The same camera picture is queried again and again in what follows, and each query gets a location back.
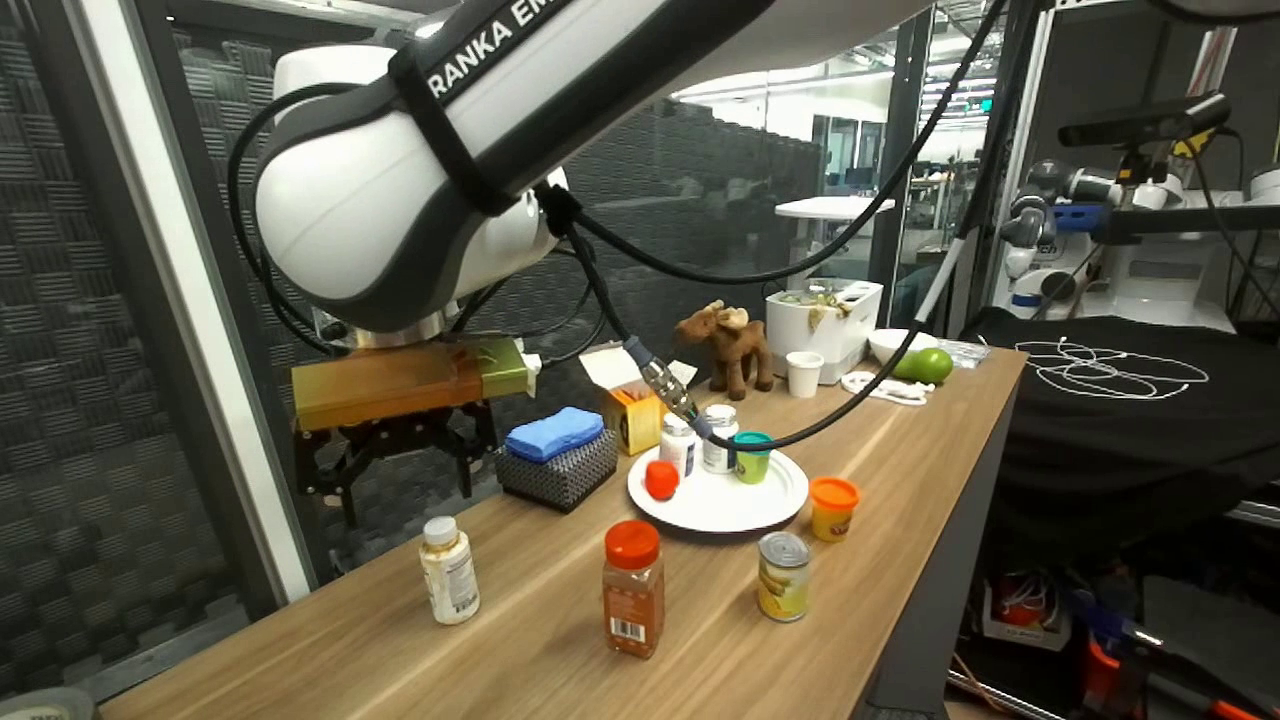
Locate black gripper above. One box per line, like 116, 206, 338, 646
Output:
293, 396, 504, 533

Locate red tomato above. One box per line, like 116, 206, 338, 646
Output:
639, 456, 682, 504

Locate white pill bottle blue label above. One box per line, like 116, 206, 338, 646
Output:
655, 411, 702, 481
699, 401, 744, 471

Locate teal lid small tub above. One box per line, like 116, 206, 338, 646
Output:
728, 429, 774, 489

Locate white paper plate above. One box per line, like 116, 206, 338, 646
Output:
623, 435, 810, 539

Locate white bottle beige cap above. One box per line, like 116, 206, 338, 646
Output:
416, 513, 485, 630

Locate grey foam block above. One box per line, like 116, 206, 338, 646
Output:
490, 429, 621, 516

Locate open yellow cardboard box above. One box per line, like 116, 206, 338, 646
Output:
576, 341, 699, 459

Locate spice jar orange lid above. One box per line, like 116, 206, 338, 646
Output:
599, 516, 667, 664

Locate brown plush moose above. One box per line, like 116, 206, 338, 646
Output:
672, 301, 774, 401

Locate small yellow tin can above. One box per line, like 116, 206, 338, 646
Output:
752, 526, 814, 627

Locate white paper cup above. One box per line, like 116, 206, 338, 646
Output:
783, 347, 829, 405

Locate orange lid dough tub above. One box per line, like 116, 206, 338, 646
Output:
805, 474, 863, 545

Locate brown crinkled scraps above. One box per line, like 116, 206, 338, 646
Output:
794, 288, 854, 324

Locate white paper sheet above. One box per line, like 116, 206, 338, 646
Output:
834, 366, 940, 406

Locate white background table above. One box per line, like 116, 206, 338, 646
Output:
773, 193, 899, 226

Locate green fruit on board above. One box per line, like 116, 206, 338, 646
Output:
863, 324, 959, 391

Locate black table cover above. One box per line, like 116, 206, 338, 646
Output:
955, 312, 1280, 539

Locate red tool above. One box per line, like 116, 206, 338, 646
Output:
1075, 623, 1280, 720

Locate white lab machine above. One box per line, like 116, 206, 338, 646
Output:
997, 197, 1243, 337

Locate black cable with metal connector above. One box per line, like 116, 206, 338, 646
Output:
534, 0, 1054, 452

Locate black looped wrist cable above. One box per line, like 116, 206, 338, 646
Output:
223, 76, 404, 361

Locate white coiled cord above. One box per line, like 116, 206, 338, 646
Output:
1012, 333, 1217, 406

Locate black bar camera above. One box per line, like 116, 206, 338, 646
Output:
1054, 88, 1232, 153

